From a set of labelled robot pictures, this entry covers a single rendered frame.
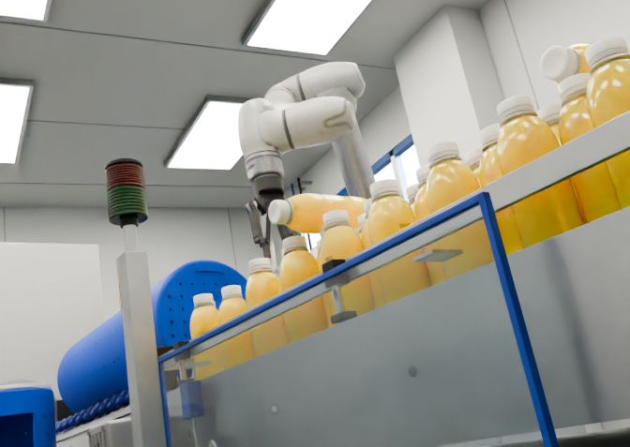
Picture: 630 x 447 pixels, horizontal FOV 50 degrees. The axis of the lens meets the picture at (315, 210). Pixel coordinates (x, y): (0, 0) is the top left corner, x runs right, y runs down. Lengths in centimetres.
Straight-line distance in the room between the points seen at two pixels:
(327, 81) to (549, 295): 161
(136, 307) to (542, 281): 66
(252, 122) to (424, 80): 341
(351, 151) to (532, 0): 277
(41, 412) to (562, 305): 158
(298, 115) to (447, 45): 327
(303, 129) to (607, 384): 116
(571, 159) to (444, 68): 419
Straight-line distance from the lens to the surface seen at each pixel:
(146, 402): 109
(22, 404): 198
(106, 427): 130
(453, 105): 474
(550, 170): 69
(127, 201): 115
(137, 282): 113
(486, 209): 64
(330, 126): 165
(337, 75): 218
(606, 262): 63
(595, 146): 66
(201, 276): 171
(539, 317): 67
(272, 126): 167
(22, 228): 718
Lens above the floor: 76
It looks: 18 degrees up
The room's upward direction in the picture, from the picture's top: 11 degrees counter-clockwise
